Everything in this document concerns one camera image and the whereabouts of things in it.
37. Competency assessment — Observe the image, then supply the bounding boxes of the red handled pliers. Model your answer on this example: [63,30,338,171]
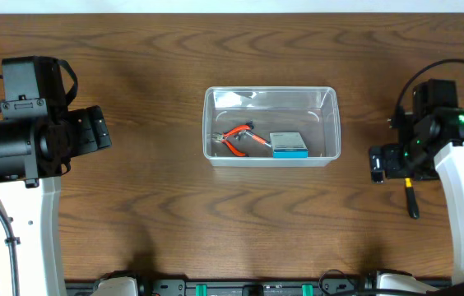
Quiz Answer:
[211,124,253,157]

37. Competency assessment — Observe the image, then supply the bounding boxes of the small claw hammer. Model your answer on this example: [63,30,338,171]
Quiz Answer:
[235,121,271,148]

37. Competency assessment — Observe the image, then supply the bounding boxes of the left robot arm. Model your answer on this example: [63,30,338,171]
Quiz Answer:
[0,56,112,295]

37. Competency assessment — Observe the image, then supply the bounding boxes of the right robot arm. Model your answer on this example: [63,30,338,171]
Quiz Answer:
[369,79,464,295]

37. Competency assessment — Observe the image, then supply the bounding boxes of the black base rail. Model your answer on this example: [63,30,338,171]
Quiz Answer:
[65,277,451,296]

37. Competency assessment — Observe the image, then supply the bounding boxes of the clear plastic container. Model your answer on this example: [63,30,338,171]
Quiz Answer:
[202,86,341,167]

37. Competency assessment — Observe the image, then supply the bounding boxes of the blue white cardboard box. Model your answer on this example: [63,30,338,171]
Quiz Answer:
[270,132,309,159]

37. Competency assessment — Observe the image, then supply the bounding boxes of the black yellow screwdriver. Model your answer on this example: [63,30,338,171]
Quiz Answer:
[405,178,420,220]

